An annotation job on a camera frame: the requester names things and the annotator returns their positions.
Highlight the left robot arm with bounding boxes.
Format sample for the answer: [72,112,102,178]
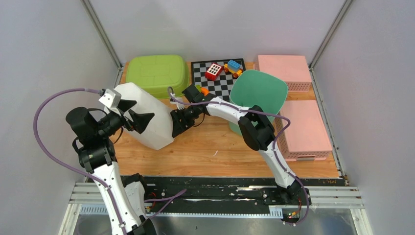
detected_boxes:
[66,107,157,235]

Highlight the large green plastic container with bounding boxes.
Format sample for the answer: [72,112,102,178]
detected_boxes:
[125,54,190,99]

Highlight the black grey checkerboard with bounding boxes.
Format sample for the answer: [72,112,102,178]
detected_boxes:
[190,59,236,102]

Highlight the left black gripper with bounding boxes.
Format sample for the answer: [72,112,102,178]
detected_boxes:
[96,99,154,137]

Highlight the pink perforated plastic basket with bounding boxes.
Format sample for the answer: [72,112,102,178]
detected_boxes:
[277,100,332,161]

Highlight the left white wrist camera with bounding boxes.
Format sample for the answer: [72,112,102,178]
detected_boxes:
[98,89,121,109]

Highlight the white plastic bin liner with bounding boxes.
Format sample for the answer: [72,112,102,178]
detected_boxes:
[114,83,174,150]

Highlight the red window toy brick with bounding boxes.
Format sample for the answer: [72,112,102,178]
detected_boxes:
[205,63,224,81]

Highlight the blue yellow toy car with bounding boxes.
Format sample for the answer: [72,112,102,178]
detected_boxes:
[224,60,243,79]

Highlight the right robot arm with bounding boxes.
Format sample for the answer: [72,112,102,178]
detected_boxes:
[167,85,311,206]

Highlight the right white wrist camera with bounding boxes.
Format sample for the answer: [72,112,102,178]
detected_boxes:
[170,97,185,110]

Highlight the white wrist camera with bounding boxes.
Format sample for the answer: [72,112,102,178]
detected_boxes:
[170,97,185,110]
[98,89,121,109]

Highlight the green flat toy brick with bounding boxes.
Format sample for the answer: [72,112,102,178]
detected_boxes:
[195,85,202,92]

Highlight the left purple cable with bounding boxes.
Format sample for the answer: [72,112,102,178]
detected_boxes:
[33,88,187,235]

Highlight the green bin with white liner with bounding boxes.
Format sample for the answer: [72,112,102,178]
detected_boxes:
[228,70,289,137]

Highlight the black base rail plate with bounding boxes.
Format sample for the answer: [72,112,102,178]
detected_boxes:
[118,175,312,215]

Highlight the orange arch toy block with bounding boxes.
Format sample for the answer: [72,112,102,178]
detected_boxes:
[201,88,209,96]

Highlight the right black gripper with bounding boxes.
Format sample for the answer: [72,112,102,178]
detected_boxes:
[171,103,200,138]

